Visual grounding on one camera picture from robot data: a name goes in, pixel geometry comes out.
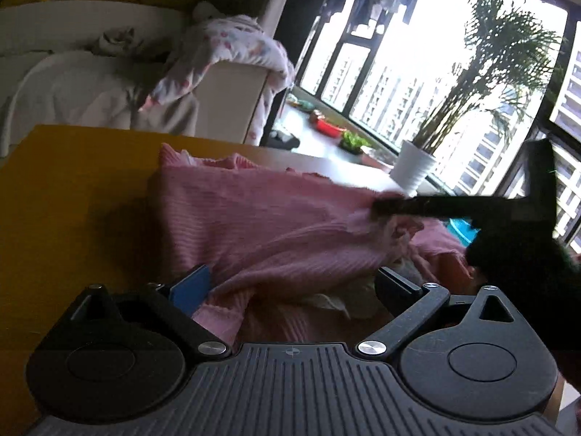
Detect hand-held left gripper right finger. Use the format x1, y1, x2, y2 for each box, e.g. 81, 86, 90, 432
356, 266, 523, 358

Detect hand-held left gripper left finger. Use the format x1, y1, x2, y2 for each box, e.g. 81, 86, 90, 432
68, 264, 232, 358

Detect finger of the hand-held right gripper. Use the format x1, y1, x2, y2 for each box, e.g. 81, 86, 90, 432
371, 193, 524, 229

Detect pink knitted sweater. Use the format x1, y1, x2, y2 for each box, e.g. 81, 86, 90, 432
147, 142, 478, 347

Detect blue basin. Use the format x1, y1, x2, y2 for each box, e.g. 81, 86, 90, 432
447, 218, 480, 245

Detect white plant pot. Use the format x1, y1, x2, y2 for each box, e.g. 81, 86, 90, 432
389, 140, 438, 192

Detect white cloth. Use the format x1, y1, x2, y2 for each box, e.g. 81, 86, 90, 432
300, 267, 378, 319

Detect green plant tray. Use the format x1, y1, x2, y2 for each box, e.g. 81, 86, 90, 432
340, 131, 374, 154

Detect red container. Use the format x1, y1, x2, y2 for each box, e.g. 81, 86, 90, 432
315, 118, 345, 138

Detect green palm plant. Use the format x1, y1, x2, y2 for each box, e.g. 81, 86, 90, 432
412, 0, 569, 156

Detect black object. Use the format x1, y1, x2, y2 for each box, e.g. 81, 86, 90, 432
269, 130, 301, 150

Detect colourful toy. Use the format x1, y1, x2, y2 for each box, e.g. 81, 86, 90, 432
286, 94, 319, 113

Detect beige sofa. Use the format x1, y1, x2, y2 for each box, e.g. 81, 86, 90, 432
0, 0, 274, 147

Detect white blanket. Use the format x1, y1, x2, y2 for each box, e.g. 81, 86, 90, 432
4, 49, 200, 138

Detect floral white pajama garment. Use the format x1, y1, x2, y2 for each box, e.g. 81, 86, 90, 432
138, 2, 297, 147

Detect grey crumpled cloth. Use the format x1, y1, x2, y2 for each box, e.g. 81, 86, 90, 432
90, 26, 138, 57

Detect black window frame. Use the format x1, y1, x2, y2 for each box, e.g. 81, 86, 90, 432
290, 0, 581, 256

